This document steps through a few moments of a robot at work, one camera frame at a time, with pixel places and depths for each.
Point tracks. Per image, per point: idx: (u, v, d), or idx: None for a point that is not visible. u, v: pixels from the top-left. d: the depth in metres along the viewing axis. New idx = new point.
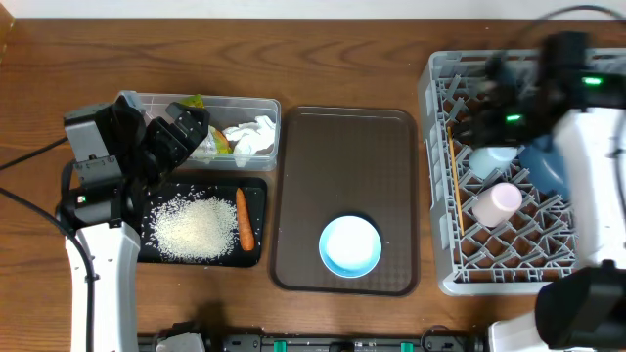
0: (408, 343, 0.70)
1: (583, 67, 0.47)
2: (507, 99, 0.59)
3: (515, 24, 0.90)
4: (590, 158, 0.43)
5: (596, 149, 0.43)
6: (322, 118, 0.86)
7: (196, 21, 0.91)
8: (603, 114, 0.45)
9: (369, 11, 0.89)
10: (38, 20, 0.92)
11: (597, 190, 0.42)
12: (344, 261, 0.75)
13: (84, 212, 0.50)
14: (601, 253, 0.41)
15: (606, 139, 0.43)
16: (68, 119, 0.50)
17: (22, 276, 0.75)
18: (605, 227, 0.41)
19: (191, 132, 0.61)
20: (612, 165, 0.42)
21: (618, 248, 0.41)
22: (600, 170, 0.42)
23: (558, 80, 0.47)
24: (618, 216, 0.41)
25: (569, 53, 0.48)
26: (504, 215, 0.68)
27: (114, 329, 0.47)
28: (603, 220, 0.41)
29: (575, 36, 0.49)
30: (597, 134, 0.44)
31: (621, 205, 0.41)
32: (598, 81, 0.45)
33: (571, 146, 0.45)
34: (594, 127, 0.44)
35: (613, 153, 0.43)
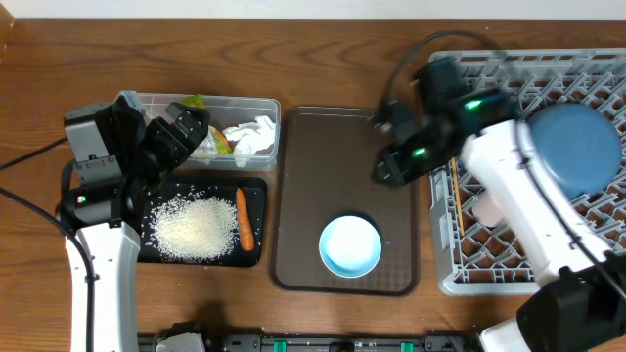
0: (408, 343, 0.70)
1: (460, 91, 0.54)
2: (410, 131, 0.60)
3: (515, 24, 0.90)
4: (505, 177, 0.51)
5: (504, 166, 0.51)
6: (322, 118, 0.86)
7: (196, 21, 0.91)
8: (501, 131, 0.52)
9: (369, 11, 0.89)
10: (38, 20, 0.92)
11: (525, 202, 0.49)
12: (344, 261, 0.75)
13: (84, 212, 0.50)
14: (554, 261, 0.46)
15: (513, 155, 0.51)
16: (68, 119, 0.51)
17: (22, 275, 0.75)
18: (546, 236, 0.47)
19: (191, 132, 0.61)
20: (527, 177, 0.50)
21: (563, 249, 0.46)
22: (518, 185, 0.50)
23: (447, 106, 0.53)
24: (551, 222, 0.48)
25: (443, 81, 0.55)
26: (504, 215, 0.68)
27: (115, 330, 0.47)
28: (542, 230, 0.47)
29: (444, 66, 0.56)
30: (501, 152, 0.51)
31: (551, 211, 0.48)
32: (478, 102, 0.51)
33: (490, 169, 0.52)
34: (501, 147, 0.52)
35: (522, 165, 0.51)
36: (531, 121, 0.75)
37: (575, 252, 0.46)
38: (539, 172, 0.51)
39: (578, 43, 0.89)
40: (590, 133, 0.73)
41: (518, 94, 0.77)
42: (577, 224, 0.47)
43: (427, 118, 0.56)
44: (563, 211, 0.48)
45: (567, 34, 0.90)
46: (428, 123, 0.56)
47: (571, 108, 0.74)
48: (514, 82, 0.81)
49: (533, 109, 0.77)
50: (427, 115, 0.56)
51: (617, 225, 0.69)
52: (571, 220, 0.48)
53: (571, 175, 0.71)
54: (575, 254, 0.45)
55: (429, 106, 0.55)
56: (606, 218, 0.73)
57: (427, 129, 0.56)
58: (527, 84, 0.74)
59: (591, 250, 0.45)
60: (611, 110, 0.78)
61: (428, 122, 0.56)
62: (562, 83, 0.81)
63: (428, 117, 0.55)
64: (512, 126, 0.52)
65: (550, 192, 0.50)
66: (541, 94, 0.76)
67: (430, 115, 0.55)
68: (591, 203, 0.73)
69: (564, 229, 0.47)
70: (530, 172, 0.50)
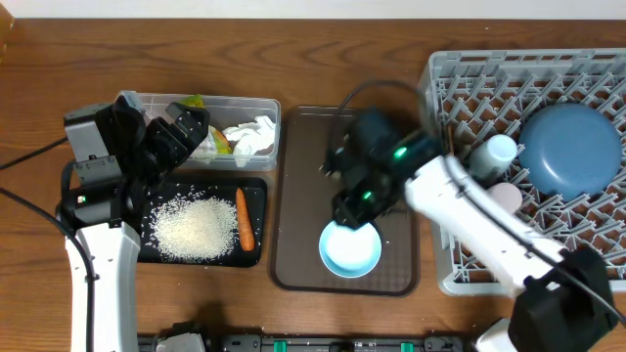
0: (408, 343, 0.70)
1: (386, 140, 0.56)
2: (358, 175, 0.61)
3: (514, 24, 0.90)
4: (449, 210, 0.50)
5: (444, 199, 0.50)
6: (323, 118, 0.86)
7: (196, 20, 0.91)
8: (430, 168, 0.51)
9: (369, 10, 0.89)
10: (38, 20, 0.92)
11: (474, 230, 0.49)
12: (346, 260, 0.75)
13: (84, 212, 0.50)
14: (516, 276, 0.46)
15: (448, 187, 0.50)
16: (68, 119, 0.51)
17: (22, 276, 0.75)
18: (502, 253, 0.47)
19: (191, 132, 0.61)
20: (469, 202, 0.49)
21: (521, 263, 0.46)
22: (463, 215, 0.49)
23: (380, 161, 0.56)
24: (504, 239, 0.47)
25: (369, 135, 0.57)
26: None
27: (115, 330, 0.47)
28: (497, 248, 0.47)
29: (369, 118, 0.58)
30: (436, 186, 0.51)
31: (501, 230, 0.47)
32: (401, 151, 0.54)
33: (432, 207, 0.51)
34: (434, 181, 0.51)
35: (461, 194, 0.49)
36: (531, 122, 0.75)
37: (534, 261, 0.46)
38: (477, 194, 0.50)
39: (578, 43, 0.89)
40: (591, 133, 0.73)
41: (518, 93, 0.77)
42: (526, 231, 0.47)
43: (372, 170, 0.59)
44: (512, 224, 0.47)
45: (566, 34, 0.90)
46: (373, 175, 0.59)
47: (573, 108, 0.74)
48: (514, 82, 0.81)
49: (533, 109, 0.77)
50: (370, 168, 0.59)
51: (617, 225, 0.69)
52: (520, 230, 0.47)
53: (569, 176, 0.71)
54: (534, 263, 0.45)
55: (369, 161, 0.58)
56: (606, 218, 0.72)
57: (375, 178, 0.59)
58: (527, 84, 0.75)
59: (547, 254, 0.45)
60: (611, 110, 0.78)
61: (372, 174, 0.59)
62: (562, 83, 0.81)
63: (372, 170, 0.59)
64: (440, 164, 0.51)
65: (493, 210, 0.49)
66: (542, 94, 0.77)
67: (372, 167, 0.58)
68: (591, 203, 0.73)
69: (517, 242, 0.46)
70: (469, 198, 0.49)
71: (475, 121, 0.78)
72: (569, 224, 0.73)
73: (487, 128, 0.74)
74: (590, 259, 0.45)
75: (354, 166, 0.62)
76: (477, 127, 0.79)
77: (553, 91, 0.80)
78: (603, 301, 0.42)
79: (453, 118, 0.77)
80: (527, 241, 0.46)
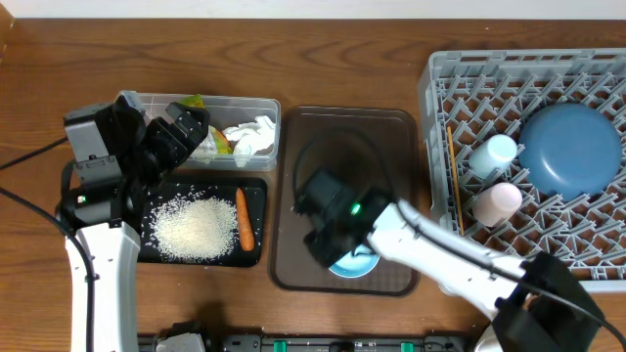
0: (408, 343, 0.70)
1: (340, 197, 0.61)
2: (321, 225, 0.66)
3: (515, 24, 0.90)
4: (412, 253, 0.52)
5: (406, 244, 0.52)
6: (322, 118, 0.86)
7: (196, 20, 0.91)
8: (385, 217, 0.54)
9: (369, 10, 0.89)
10: (38, 20, 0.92)
11: (439, 266, 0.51)
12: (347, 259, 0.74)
13: (84, 212, 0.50)
14: (488, 300, 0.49)
15: (406, 231, 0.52)
16: (68, 119, 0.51)
17: (22, 275, 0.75)
18: (469, 282, 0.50)
19: (191, 132, 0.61)
20: (427, 243, 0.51)
21: (486, 286, 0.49)
22: (426, 255, 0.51)
23: (343, 220, 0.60)
24: (468, 267, 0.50)
25: (324, 195, 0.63)
26: (504, 215, 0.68)
27: (115, 330, 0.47)
28: (463, 278, 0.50)
29: (318, 178, 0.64)
30: (396, 232, 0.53)
31: (462, 260, 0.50)
32: (358, 207, 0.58)
33: (398, 253, 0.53)
34: (392, 229, 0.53)
35: (418, 234, 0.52)
36: (531, 121, 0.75)
37: (498, 281, 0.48)
38: (433, 230, 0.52)
39: (578, 43, 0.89)
40: (590, 133, 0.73)
41: (518, 93, 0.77)
42: (485, 254, 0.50)
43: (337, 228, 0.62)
44: (470, 249, 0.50)
45: (567, 34, 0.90)
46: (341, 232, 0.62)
47: (572, 108, 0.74)
48: (514, 82, 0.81)
49: (533, 109, 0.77)
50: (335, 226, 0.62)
51: (617, 225, 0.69)
52: (479, 253, 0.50)
53: (569, 176, 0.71)
54: (501, 284, 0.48)
55: (334, 222, 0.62)
56: (606, 218, 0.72)
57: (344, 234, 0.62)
58: (528, 83, 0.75)
59: (508, 271, 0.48)
60: (611, 110, 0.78)
61: (335, 230, 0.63)
62: (562, 83, 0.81)
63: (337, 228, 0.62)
64: (395, 208, 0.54)
65: (452, 242, 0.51)
66: (541, 94, 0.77)
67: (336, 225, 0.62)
68: (590, 203, 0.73)
69: (478, 268, 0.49)
70: (426, 238, 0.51)
71: (475, 121, 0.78)
72: (569, 224, 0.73)
73: (487, 128, 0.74)
74: (546, 263, 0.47)
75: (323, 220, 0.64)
76: (477, 127, 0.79)
77: (553, 92, 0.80)
78: (569, 301, 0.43)
79: (452, 118, 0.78)
80: (487, 263, 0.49)
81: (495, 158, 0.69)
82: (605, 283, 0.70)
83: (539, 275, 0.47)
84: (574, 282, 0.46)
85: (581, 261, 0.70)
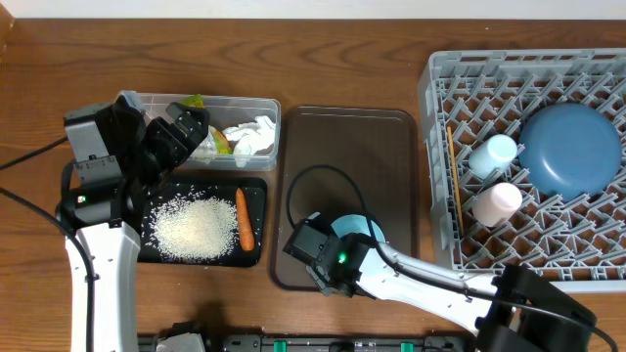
0: (408, 343, 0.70)
1: (327, 247, 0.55)
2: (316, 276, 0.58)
3: (514, 24, 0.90)
4: (395, 291, 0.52)
5: (388, 285, 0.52)
6: (322, 118, 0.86)
7: (196, 21, 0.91)
8: (369, 263, 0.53)
9: (369, 10, 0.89)
10: (38, 20, 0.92)
11: (422, 296, 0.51)
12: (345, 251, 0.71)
13: (84, 212, 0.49)
14: (469, 321, 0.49)
15: (386, 271, 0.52)
16: (68, 119, 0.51)
17: (22, 275, 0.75)
18: (449, 307, 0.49)
19: (191, 132, 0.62)
20: (408, 278, 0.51)
21: (466, 308, 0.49)
22: (408, 290, 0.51)
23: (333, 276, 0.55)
24: (445, 293, 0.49)
25: (309, 246, 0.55)
26: (504, 215, 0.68)
27: (114, 330, 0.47)
28: (443, 304, 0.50)
29: (300, 231, 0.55)
30: (376, 274, 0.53)
31: (440, 287, 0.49)
32: (344, 256, 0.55)
33: (382, 293, 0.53)
34: (374, 270, 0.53)
35: (398, 272, 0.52)
36: (531, 121, 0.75)
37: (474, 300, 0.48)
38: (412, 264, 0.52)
39: (578, 43, 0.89)
40: (589, 133, 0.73)
41: (518, 93, 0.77)
42: (458, 276, 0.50)
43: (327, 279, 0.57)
44: (446, 276, 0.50)
45: (566, 34, 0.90)
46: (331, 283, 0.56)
47: (572, 108, 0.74)
48: (514, 82, 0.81)
49: (533, 109, 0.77)
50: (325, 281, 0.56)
51: (617, 225, 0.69)
52: (453, 277, 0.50)
53: (569, 176, 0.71)
54: (475, 303, 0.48)
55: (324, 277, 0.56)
56: (606, 217, 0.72)
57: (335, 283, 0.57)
58: (528, 83, 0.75)
59: (481, 289, 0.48)
60: (611, 110, 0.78)
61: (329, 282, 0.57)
62: (562, 83, 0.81)
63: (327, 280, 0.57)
64: (376, 251, 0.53)
65: (429, 271, 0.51)
66: (541, 94, 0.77)
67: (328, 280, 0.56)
68: (590, 203, 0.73)
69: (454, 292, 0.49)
70: (407, 274, 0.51)
71: (476, 121, 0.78)
72: (568, 224, 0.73)
73: (487, 128, 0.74)
74: (516, 274, 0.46)
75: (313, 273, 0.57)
76: (477, 127, 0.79)
77: (553, 92, 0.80)
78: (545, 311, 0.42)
79: (452, 118, 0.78)
80: (462, 284, 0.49)
81: (496, 157, 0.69)
82: (606, 283, 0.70)
83: (514, 290, 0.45)
84: (549, 285, 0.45)
85: (581, 262, 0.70)
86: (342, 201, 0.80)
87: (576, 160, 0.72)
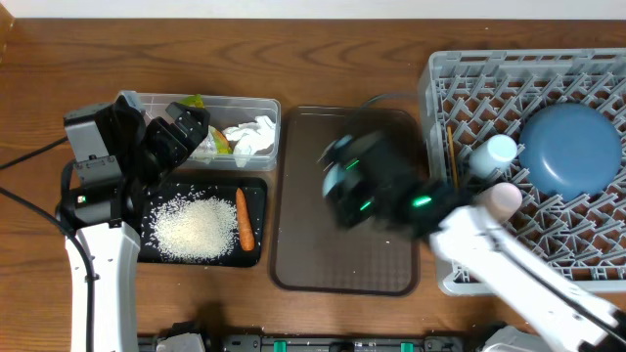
0: (408, 343, 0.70)
1: (394, 185, 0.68)
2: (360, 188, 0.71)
3: (515, 24, 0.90)
4: (483, 268, 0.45)
5: (479, 254, 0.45)
6: (322, 118, 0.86)
7: (196, 21, 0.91)
8: (460, 223, 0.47)
9: (369, 10, 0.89)
10: (38, 20, 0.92)
11: (502, 282, 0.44)
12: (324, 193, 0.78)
13: (84, 212, 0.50)
14: (567, 340, 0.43)
15: (481, 240, 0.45)
16: (68, 119, 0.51)
17: (23, 275, 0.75)
18: (549, 314, 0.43)
19: (191, 132, 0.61)
20: (506, 260, 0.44)
21: (567, 321, 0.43)
22: (501, 271, 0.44)
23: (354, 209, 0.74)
24: (549, 298, 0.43)
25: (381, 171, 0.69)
26: (505, 216, 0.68)
27: (114, 330, 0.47)
28: (543, 308, 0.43)
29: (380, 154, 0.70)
30: (469, 241, 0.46)
31: (544, 290, 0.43)
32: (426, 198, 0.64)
33: (466, 260, 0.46)
34: (466, 235, 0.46)
35: (497, 247, 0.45)
36: (531, 121, 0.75)
37: (581, 321, 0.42)
38: (514, 245, 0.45)
39: (578, 43, 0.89)
40: (589, 133, 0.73)
41: (519, 93, 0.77)
42: (571, 290, 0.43)
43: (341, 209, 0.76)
44: (558, 283, 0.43)
45: (567, 34, 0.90)
46: (347, 212, 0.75)
47: (572, 108, 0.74)
48: (514, 82, 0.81)
49: (533, 109, 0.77)
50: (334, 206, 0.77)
51: (617, 225, 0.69)
52: (564, 287, 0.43)
53: (569, 176, 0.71)
54: (583, 324, 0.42)
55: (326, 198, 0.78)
56: (606, 217, 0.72)
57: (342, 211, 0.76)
58: (528, 83, 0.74)
59: (593, 313, 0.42)
60: (611, 110, 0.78)
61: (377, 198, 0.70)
62: (562, 83, 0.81)
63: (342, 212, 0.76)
64: (472, 213, 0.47)
65: (540, 269, 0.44)
66: (541, 94, 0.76)
67: (352, 212, 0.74)
68: (590, 203, 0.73)
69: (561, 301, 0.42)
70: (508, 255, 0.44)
71: (476, 121, 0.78)
72: (568, 224, 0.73)
73: (487, 128, 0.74)
74: None
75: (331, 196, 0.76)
76: (477, 127, 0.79)
77: (553, 91, 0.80)
78: None
79: (452, 118, 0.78)
80: (573, 298, 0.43)
81: (496, 158, 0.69)
82: (605, 283, 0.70)
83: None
84: None
85: (581, 262, 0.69)
86: None
87: (576, 160, 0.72)
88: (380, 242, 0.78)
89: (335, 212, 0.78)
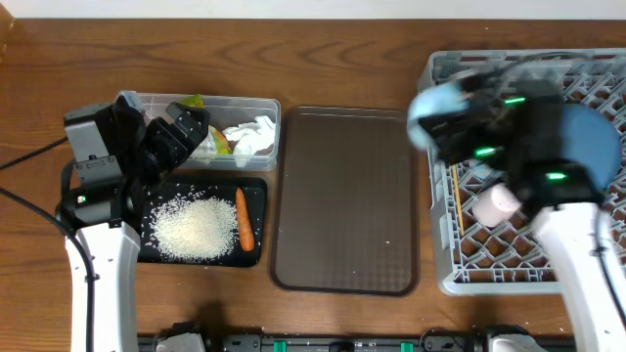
0: (408, 343, 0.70)
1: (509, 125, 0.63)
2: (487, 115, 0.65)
3: (515, 24, 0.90)
4: (575, 259, 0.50)
5: (579, 246, 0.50)
6: (322, 118, 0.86)
7: (196, 21, 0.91)
8: (584, 212, 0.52)
9: (369, 11, 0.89)
10: (38, 20, 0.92)
11: (584, 278, 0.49)
12: (416, 113, 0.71)
13: (83, 212, 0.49)
14: None
15: (589, 239, 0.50)
16: (68, 119, 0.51)
17: (23, 275, 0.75)
18: (603, 330, 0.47)
19: (191, 132, 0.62)
20: (597, 265, 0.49)
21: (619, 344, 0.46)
22: (586, 270, 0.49)
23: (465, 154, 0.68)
24: (615, 319, 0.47)
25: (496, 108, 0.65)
26: (504, 216, 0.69)
27: (115, 330, 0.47)
28: (601, 325, 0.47)
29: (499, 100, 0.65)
30: (575, 232, 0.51)
31: (615, 310, 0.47)
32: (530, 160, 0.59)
33: (568, 246, 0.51)
34: (580, 228, 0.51)
35: (598, 252, 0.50)
36: None
37: None
38: (612, 261, 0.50)
39: (578, 43, 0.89)
40: None
41: None
42: None
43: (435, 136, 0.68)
44: None
45: (567, 34, 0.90)
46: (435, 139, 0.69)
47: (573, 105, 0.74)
48: None
49: None
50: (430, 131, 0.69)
51: None
52: None
53: None
54: None
55: (415, 120, 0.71)
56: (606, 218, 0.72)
57: (434, 136, 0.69)
58: None
59: None
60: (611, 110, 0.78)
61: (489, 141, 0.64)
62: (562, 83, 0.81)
63: (437, 139, 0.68)
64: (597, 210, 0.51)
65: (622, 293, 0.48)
66: None
67: (451, 143, 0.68)
68: None
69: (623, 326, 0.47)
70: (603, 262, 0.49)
71: None
72: None
73: None
74: None
75: (428, 119, 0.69)
76: None
77: None
78: None
79: None
80: None
81: None
82: None
83: None
84: None
85: None
86: (344, 199, 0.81)
87: None
88: (379, 242, 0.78)
89: (421, 135, 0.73)
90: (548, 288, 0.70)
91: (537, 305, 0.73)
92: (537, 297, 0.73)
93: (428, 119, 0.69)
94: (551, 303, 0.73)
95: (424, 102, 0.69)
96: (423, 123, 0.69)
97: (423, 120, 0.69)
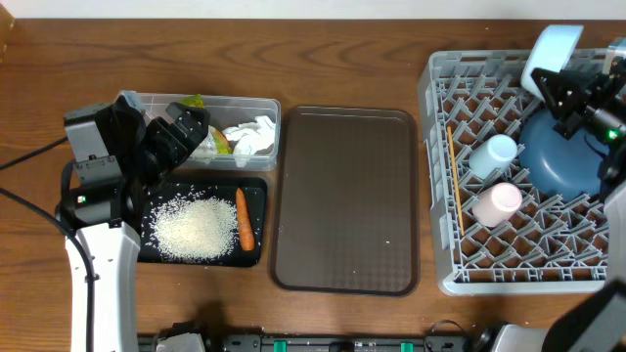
0: (408, 343, 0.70)
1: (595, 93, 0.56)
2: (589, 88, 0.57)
3: (515, 24, 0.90)
4: None
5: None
6: (322, 118, 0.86)
7: (196, 21, 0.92)
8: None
9: (369, 10, 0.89)
10: (38, 20, 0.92)
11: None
12: (536, 59, 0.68)
13: (83, 212, 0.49)
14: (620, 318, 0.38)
15: None
16: (68, 119, 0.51)
17: (23, 275, 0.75)
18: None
19: (191, 132, 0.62)
20: None
21: None
22: None
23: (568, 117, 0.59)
24: None
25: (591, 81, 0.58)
26: (504, 215, 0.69)
27: (114, 331, 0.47)
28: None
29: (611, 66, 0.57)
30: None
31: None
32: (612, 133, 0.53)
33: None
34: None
35: None
36: (531, 121, 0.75)
37: None
38: None
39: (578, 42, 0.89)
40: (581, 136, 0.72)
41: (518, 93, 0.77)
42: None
43: (545, 93, 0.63)
44: None
45: None
46: (545, 94, 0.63)
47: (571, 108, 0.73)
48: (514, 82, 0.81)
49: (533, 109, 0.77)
50: (539, 86, 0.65)
51: None
52: None
53: (569, 176, 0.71)
54: None
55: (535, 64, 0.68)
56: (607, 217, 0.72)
57: (550, 95, 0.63)
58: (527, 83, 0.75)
59: None
60: None
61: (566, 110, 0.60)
62: None
63: (550, 95, 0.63)
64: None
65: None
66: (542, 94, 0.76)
67: (569, 104, 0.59)
68: (590, 203, 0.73)
69: None
70: None
71: (475, 121, 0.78)
72: (568, 224, 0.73)
73: (487, 128, 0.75)
74: None
75: (550, 77, 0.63)
76: (477, 127, 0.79)
77: None
78: None
79: (452, 118, 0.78)
80: None
81: (495, 157, 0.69)
82: None
83: None
84: None
85: (581, 262, 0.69)
86: (344, 199, 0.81)
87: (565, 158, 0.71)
88: (380, 242, 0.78)
89: (530, 83, 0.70)
90: (548, 288, 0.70)
91: (537, 305, 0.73)
92: (537, 297, 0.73)
93: (553, 77, 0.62)
94: (550, 303, 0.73)
95: (549, 48, 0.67)
96: (542, 77, 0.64)
97: (543, 74, 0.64)
